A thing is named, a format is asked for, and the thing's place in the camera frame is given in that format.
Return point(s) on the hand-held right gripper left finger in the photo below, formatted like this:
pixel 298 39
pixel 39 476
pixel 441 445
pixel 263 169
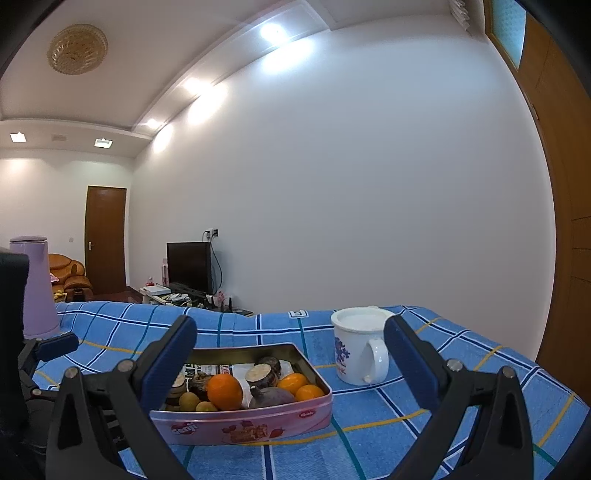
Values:
pixel 168 369

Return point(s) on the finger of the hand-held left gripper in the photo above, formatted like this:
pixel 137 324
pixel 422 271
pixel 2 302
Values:
pixel 60 345

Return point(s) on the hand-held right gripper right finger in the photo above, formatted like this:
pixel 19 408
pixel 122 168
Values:
pixel 411 364

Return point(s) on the small tan round fruit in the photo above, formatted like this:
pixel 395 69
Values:
pixel 205 407
pixel 187 400

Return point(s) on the large orange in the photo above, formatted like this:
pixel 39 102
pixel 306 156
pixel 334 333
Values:
pixel 225 391

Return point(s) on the dark brown round tuber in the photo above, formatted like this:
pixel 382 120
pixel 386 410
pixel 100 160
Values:
pixel 272 361

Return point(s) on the oval orange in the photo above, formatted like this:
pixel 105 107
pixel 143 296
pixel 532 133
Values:
pixel 308 392

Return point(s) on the pink metal tin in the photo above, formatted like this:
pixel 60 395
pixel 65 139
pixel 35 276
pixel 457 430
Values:
pixel 258 427

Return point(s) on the purple sweet potato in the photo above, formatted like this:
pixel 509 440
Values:
pixel 272 397

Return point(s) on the medium orange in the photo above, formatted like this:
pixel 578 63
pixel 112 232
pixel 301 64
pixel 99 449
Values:
pixel 292 383

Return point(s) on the purple electric kettle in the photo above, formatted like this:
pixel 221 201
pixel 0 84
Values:
pixel 39 295

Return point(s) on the white floral mug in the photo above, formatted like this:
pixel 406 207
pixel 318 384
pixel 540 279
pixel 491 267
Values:
pixel 353 350

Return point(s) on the orange leather armchair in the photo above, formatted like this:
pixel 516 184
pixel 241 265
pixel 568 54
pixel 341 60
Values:
pixel 69 274

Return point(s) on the white tv stand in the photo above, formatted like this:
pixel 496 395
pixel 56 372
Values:
pixel 157 297

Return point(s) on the blue plaid blanket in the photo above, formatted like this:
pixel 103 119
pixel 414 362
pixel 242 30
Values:
pixel 369 429

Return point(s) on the white set-top device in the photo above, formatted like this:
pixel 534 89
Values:
pixel 154 290

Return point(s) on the pink box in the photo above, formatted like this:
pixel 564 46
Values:
pixel 164 272

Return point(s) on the black television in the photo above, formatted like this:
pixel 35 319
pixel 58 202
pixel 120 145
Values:
pixel 189 265

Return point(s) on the brown wooden door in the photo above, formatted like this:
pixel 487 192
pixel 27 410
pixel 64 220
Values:
pixel 106 235

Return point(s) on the square recessed ceiling light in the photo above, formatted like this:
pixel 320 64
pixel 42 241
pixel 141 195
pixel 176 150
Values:
pixel 17 136
pixel 103 142

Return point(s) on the wooden door with glass transom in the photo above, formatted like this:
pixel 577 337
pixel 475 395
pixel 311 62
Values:
pixel 572 207

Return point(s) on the round crystal ceiling lamp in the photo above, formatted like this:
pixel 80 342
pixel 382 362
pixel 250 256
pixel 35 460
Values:
pixel 77 48

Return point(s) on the wall power socket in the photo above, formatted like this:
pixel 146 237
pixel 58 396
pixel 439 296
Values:
pixel 211 233

